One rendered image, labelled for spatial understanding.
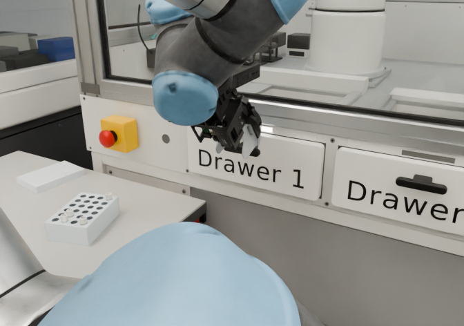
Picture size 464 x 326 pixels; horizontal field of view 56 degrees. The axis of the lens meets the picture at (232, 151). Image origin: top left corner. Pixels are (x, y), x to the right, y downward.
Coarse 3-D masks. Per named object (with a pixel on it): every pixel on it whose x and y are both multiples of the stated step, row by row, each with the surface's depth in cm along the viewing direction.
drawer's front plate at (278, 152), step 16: (192, 144) 91; (208, 144) 89; (272, 144) 82; (288, 144) 80; (304, 144) 78; (320, 144) 78; (192, 160) 92; (208, 160) 90; (224, 160) 88; (240, 160) 86; (256, 160) 84; (272, 160) 83; (288, 160) 81; (304, 160) 79; (320, 160) 78; (224, 176) 89; (240, 176) 87; (256, 176) 86; (272, 176) 84; (288, 176) 82; (304, 176) 80; (320, 176) 80; (288, 192) 83; (304, 192) 81; (320, 192) 82
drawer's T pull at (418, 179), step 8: (400, 176) 69; (416, 176) 69; (424, 176) 69; (400, 184) 68; (408, 184) 68; (416, 184) 67; (424, 184) 67; (432, 184) 66; (440, 184) 66; (432, 192) 66; (440, 192) 66
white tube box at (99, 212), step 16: (64, 208) 83; (80, 208) 83; (96, 208) 83; (112, 208) 85; (48, 224) 78; (64, 224) 77; (80, 224) 77; (96, 224) 79; (64, 240) 78; (80, 240) 77
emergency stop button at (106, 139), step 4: (100, 132) 96; (104, 132) 95; (108, 132) 95; (100, 136) 96; (104, 136) 95; (108, 136) 95; (112, 136) 95; (100, 140) 96; (104, 140) 95; (108, 140) 95; (112, 140) 95; (104, 144) 96; (108, 144) 95; (112, 144) 96
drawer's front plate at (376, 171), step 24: (336, 168) 77; (360, 168) 75; (384, 168) 73; (408, 168) 71; (432, 168) 69; (456, 168) 68; (336, 192) 78; (360, 192) 76; (384, 192) 74; (408, 192) 72; (456, 192) 68; (384, 216) 75; (408, 216) 73
